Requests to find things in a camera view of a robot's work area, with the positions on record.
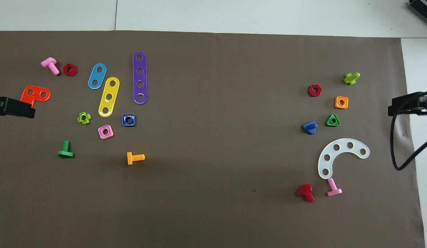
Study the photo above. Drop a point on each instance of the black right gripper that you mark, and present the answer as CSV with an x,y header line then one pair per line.
x,y
423,103

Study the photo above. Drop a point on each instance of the blue triangle-head screw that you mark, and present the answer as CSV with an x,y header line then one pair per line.
x,y
308,126

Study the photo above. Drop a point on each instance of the blue square nut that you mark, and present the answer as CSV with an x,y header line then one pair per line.
x,y
124,120

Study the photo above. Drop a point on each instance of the pink plastic screw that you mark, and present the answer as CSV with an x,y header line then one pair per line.
x,y
51,64
333,190

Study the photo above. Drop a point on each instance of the lime green cross-head screw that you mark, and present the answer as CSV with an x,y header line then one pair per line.
x,y
351,78

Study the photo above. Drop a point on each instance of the lime green cross nut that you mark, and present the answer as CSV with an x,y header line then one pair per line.
x,y
81,119

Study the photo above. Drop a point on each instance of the orange square nut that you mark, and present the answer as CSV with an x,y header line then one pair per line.
x,y
337,102

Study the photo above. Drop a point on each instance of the green plastic screw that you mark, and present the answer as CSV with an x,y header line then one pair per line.
x,y
65,153

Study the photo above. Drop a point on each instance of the red hexagonal nut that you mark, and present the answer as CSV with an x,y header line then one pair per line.
x,y
311,91
70,69

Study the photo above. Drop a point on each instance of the green triangular nut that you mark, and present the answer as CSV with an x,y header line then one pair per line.
x,y
329,122

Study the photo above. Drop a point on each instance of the pink square nut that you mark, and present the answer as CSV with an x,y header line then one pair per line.
x,y
102,133

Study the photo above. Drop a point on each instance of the orange plastic screw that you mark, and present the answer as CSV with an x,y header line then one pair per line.
x,y
131,158

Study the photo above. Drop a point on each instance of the red plastic screw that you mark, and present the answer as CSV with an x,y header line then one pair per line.
x,y
305,190

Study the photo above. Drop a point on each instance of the orange three-hole angled plate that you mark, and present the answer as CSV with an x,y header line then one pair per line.
x,y
36,92

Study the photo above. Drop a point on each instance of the light blue two-hole strip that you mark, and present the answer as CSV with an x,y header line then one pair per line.
x,y
94,82

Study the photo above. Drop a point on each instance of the white curved five-hole plate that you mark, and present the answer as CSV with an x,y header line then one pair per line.
x,y
332,156

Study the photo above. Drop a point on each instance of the yellow three-hole strip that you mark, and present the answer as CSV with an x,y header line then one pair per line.
x,y
108,103

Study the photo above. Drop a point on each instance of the grey finned device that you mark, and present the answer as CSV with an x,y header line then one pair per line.
x,y
422,7

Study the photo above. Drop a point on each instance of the purple four-hole strip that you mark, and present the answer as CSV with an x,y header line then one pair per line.
x,y
140,77

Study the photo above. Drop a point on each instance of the brown table mat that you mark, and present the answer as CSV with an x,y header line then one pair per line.
x,y
213,103

